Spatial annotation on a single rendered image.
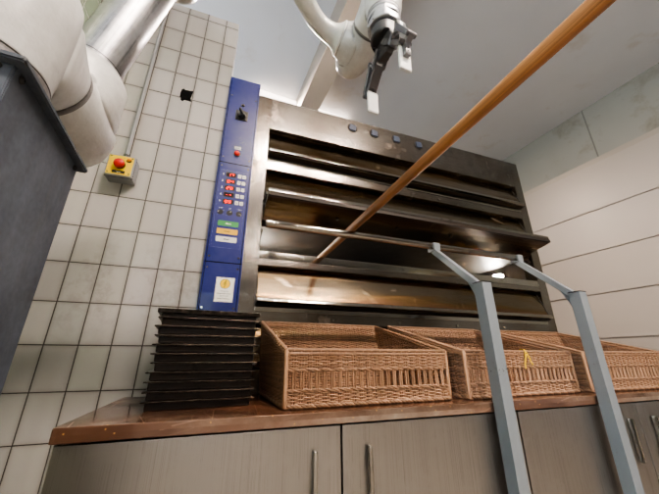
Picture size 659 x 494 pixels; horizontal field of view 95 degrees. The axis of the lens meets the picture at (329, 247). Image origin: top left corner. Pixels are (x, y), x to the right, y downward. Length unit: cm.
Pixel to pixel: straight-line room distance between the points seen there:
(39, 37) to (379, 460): 103
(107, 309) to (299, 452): 91
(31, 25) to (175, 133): 117
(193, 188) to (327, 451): 119
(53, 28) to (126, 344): 104
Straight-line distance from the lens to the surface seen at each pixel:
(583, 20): 66
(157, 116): 179
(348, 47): 110
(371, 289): 158
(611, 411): 152
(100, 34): 89
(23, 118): 50
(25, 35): 59
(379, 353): 99
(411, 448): 100
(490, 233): 202
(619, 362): 182
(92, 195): 160
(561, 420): 140
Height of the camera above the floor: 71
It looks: 20 degrees up
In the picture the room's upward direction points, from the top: straight up
